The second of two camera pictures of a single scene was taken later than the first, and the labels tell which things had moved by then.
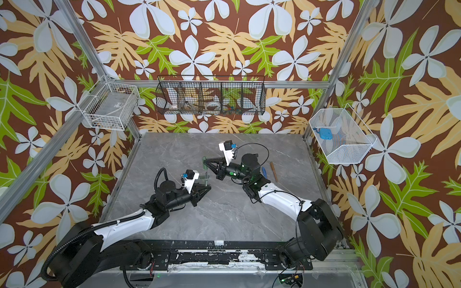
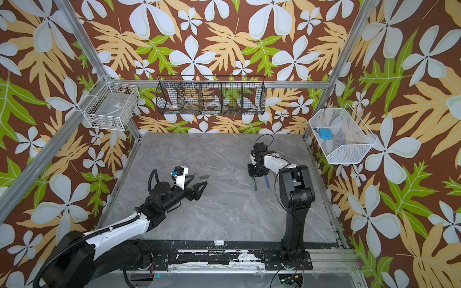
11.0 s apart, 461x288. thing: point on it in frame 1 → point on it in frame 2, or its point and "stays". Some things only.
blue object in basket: x=325 y=133 stays
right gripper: x=221 y=169 → x=257 y=170
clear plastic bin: x=351 y=138 stays
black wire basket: x=210 y=95 stays
